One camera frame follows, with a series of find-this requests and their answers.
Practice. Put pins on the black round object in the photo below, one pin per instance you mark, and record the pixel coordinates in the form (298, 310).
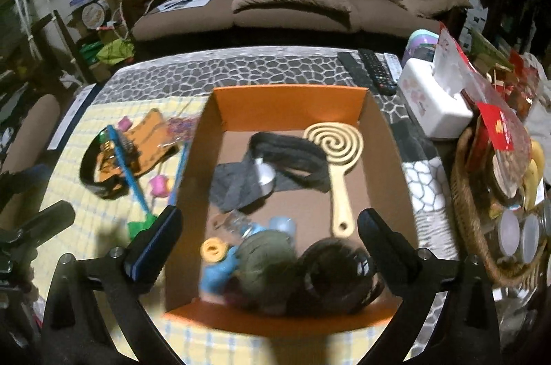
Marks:
(337, 277)

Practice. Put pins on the black remote control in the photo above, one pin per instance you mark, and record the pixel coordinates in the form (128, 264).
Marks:
(378, 73)

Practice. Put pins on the yellow checkered tablecloth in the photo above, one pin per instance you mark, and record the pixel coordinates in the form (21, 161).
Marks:
(197, 324)

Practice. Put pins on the white tissue box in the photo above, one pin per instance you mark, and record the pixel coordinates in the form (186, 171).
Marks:
(440, 115)

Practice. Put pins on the magenta hair roller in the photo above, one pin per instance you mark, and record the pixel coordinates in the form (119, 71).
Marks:
(159, 186)

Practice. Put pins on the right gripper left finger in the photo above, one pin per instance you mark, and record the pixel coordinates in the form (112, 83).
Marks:
(74, 331)

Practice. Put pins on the spiral wooden trivet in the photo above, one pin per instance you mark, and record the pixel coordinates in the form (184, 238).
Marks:
(343, 146)

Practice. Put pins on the green hair roller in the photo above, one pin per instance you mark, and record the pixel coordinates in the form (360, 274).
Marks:
(135, 227)

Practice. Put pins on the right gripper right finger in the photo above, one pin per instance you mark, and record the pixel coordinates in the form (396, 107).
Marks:
(467, 330)

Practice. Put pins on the orange patterned cloth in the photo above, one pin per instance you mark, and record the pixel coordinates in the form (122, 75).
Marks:
(145, 145)

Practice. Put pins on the purple bead bag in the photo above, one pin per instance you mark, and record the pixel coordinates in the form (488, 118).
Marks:
(181, 129)

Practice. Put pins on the orange hair roller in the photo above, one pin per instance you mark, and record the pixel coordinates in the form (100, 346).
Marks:
(214, 250)

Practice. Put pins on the black grey headband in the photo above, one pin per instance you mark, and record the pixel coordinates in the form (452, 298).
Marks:
(272, 163)

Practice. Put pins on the green compass disc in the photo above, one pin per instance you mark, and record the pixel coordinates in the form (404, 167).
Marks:
(267, 270)

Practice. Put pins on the small pink roller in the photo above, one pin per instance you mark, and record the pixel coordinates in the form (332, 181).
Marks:
(124, 124)

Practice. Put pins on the wicker basket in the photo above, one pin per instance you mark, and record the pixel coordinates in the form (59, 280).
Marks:
(471, 208)

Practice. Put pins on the blue plastic stick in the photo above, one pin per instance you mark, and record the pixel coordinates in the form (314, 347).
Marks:
(172, 199)
(124, 165)

